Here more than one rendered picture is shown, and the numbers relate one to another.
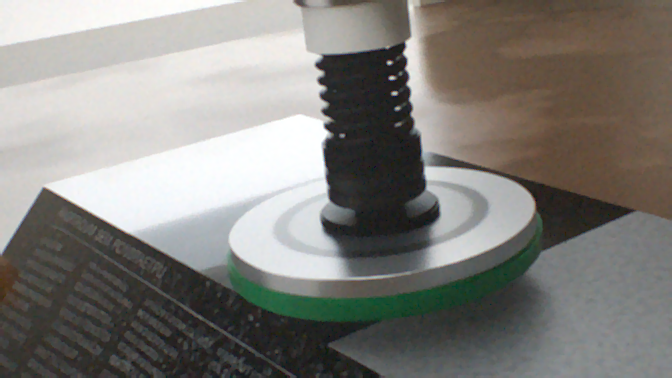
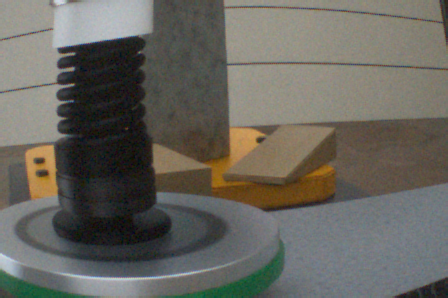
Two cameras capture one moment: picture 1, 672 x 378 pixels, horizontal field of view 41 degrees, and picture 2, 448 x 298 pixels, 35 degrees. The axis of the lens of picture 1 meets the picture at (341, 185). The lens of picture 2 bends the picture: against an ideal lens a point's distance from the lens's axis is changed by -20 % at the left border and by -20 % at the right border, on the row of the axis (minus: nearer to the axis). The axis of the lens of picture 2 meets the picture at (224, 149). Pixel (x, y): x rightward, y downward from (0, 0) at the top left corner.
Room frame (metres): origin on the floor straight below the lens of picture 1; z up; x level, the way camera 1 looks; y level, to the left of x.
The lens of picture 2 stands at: (0.38, 0.43, 1.04)
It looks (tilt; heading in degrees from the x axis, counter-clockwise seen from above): 10 degrees down; 287
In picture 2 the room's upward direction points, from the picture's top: 2 degrees counter-clockwise
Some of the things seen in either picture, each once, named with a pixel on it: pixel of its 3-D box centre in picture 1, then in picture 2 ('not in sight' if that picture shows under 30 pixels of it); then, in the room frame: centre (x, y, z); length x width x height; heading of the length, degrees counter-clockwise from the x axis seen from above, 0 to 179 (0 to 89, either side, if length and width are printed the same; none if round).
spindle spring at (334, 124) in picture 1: (363, 78); (98, 75); (0.60, -0.02, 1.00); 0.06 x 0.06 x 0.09
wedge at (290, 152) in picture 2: not in sight; (284, 152); (0.67, -0.81, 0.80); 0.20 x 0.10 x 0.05; 77
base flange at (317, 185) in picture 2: not in sight; (150, 168); (0.91, -0.86, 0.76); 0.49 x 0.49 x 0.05; 33
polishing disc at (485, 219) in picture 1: (381, 222); (109, 236); (0.60, -0.02, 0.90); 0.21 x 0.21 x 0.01
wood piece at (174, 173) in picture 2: not in sight; (149, 176); (0.81, -0.62, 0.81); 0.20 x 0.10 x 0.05; 131
